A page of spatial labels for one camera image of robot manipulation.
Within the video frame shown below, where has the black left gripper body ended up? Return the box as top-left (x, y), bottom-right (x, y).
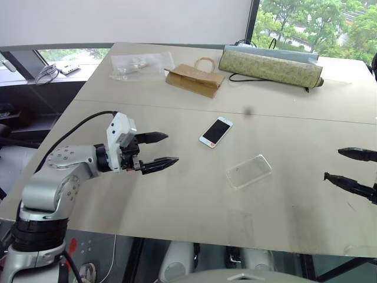
top-left (120, 136), bottom-right (143, 174)

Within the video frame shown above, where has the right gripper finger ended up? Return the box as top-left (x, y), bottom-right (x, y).
top-left (338, 147), bottom-right (377, 163)
top-left (323, 171), bottom-right (375, 201)

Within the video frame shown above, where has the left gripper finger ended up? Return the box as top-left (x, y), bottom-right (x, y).
top-left (137, 131), bottom-right (169, 145)
top-left (141, 157), bottom-right (180, 175)

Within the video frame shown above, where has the white smartphone with black screen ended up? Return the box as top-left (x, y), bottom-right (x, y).
top-left (199, 116), bottom-right (234, 149)

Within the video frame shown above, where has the clear plastic phone case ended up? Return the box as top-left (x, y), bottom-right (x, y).
top-left (226, 153), bottom-right (273, 190)

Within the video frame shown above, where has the clear plastic bag with parts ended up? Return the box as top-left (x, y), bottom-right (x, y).
top-left (109, 51), bottom-right (175, 81)

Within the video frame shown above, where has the black table leg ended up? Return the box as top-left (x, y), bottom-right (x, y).
top-left (123, 237), bottom-right (145, 283)

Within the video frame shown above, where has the white rounded shell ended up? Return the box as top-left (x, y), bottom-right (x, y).
top-left (158, 241), bottom-right (195, 281)
top-left (241, 249), bottom-right (276, 271)

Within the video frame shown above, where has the white electronic device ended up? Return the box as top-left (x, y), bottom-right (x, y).
top-left (57, 62), bottom-right (81, 75)

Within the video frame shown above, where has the rolled green patterned mat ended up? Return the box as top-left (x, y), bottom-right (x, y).
top-left (218, 50), bottom-right (324, 93)

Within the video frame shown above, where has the black chair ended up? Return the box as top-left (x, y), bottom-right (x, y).
top-left (0, 123), bottom-right (13, 146)

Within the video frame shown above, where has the grey robot torso top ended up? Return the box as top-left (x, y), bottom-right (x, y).
top-left (176, 268), bottom-right (301, 283)

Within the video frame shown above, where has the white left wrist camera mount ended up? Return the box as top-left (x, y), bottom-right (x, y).
top-left (105, 111), bottom-right (138, 172)

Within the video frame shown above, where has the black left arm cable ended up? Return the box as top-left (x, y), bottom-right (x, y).
top-left (32, 110), bottom-right (118, 175)

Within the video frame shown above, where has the brown paper bag with handles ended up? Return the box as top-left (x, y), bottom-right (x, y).
top-left (164, 58), bottom-right (227, 100)

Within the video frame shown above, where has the thin white cable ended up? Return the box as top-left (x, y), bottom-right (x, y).
top-left (105, 232), bottom-right (118, 278)

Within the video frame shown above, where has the thin black cable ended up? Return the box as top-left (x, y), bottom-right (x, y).
top-left (229, 38), bottom-right (277, 84)

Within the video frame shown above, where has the coiled grey cable bundle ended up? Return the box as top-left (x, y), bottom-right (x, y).
top-left (35, 64), bottom-right (59, 85)

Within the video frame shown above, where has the white window handle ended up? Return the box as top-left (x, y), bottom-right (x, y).
top-left (0, 57), bottom-right (16, 72)

